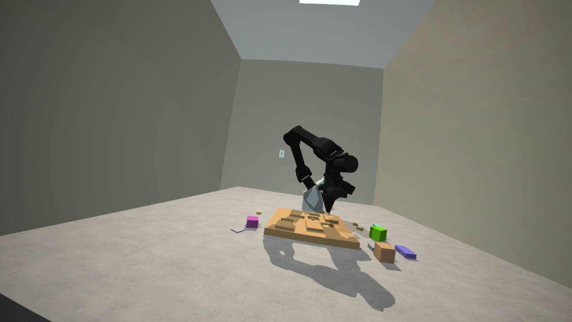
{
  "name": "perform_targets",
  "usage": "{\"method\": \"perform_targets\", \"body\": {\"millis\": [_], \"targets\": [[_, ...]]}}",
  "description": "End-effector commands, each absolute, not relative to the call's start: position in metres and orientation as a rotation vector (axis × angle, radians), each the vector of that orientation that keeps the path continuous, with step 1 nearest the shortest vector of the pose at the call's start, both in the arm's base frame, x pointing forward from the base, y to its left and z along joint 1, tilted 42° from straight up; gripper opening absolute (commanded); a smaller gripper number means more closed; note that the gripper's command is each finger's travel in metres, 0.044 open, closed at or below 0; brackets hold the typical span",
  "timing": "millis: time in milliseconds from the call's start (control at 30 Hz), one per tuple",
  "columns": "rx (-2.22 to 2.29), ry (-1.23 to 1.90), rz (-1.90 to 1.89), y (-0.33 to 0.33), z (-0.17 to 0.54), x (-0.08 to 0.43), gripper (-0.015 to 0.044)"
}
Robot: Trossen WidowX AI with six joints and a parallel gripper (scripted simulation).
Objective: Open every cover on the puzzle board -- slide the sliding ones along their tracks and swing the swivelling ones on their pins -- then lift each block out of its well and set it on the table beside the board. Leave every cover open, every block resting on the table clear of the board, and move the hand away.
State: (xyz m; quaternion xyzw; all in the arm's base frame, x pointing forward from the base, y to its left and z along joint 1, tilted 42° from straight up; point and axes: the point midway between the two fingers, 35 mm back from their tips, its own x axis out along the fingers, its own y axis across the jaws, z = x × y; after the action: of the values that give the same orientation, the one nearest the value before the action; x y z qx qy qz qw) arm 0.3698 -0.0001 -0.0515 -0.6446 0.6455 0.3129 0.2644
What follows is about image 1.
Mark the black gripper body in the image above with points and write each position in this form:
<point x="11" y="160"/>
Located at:
<point x="330" y="186"/>

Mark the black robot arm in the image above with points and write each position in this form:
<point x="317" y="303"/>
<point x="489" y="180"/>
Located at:
<point x="322" y="148"/>

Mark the brown cube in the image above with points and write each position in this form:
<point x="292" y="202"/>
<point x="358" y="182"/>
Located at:
<point x="384" y="252"/>

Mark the orange puzzle board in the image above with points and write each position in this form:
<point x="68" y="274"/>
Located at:
<point x="308" y="227"/>

